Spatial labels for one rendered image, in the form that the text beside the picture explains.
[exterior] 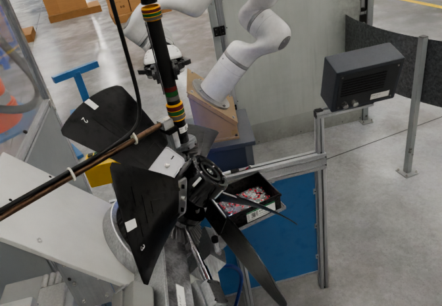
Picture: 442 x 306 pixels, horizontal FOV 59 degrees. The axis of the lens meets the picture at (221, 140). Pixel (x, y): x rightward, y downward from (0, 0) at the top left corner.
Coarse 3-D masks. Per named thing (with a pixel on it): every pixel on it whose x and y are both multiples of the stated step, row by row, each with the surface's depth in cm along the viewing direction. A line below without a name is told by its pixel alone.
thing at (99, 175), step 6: (102, 162) 140; (108, 162) 139; (114, 162) 139; (96, 168) 139; (102, 168) 139; (108, 168) 140; (90, 174) 140; (96, 174) 140; (102, 174) 140; (108, 174) 141; (90, 180) 141; (96, 180) 141; (102, 180) 142; (108, 180) 142; (96, 186) 143
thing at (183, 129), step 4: (144, 0) 83; (148, 0) 83; (152, 0) 83; (156, 0) 84; (144, 4) 84; (148, 4) 83; (184, 120) 100; (176, 124) 99; (180, 124) 99; (184, 124) 100; (180, 128) 100; (184, 128) 101; (180, 132) 101; (184, 132) 101; (180, 136) 101; (184, 136) 102; (180, 140) 102; (184, 140) 102; (188, 140) 103; (184, 152) 104; (188, 152) 105
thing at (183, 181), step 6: (180, 180) 90; (186, 180) 94; (180, 186) 91; (186, 186) 94; (180, 192) 91; (186, 192) 94; (186, 198) 94; (180, 204) 91; (186, 204) 95; (180, 210) 92; (180, 216) 91
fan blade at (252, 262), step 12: (228, 228) 94; (228, 240) 97; (240, 240) 90; (240, 252) 94; (252, 252) 86; (252, 264) 92; (264, 276) 88; (264, 288) 95; (276, 288) 76; (276, 300) 93
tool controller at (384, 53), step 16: (368, 48) 143; (384, 48) 142; (336, 64) 139; (352, 64) 138; (368, 64) 137; (384, 64) 137; (400, 64) 139; (336, 80) 138; (352, 80) 139; (368, 80) 140; (384, 80) 143; (336, 96) 143; (352, 96) 145; (368, 96) 147; (384, 96) 149
